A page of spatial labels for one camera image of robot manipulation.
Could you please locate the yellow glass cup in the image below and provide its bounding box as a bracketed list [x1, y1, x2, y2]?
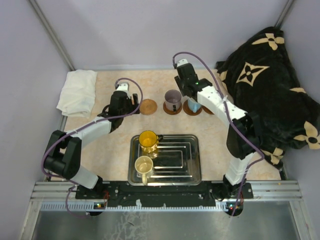
[138, 130, 164, 159]

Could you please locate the aluminium frame rail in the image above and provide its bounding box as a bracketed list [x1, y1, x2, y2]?
[30, 180, 302, 216]

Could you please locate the white folded towel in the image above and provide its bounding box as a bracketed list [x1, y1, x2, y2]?
[56, 69, 98, 118]

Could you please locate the black floral blanket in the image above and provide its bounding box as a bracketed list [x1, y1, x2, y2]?
[215, 26, 320, 169]

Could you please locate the white mug blue handle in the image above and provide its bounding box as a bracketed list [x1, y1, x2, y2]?
[187, 98, 202, 113]

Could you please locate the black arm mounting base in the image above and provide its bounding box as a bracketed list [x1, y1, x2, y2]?
[75, 180, 254, 216]

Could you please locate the stainless steel tray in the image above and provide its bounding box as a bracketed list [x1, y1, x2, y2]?
[127, 134, 202, 186]

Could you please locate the purple ceramic mug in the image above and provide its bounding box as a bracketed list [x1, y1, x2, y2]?
[164, 89, 182, 112]

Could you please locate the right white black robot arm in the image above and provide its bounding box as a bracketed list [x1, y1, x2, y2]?
[173, 59, 262, 198]

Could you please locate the dark wooden coaster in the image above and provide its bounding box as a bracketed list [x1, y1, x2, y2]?
[163, 101, 183, 115]
[183, 100, 203, 116]
[202, 106, 214, 115]

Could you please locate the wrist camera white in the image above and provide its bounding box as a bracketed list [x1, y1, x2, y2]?
[176, 58, 189, 68]
[115, 82, 130, 98]

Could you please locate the cream ceramic mug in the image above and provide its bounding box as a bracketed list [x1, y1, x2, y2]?
[134, 156, 154, 186]

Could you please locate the woven rattan coaster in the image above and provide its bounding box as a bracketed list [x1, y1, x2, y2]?
[139, 99, 158, 115]

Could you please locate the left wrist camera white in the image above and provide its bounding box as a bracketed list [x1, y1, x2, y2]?
[115, 82, 130, 98]

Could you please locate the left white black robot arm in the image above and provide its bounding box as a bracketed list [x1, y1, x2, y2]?
[42, 90, 140, 199]

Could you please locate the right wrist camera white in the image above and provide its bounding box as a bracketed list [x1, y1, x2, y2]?
[176, 58, 189, 68]

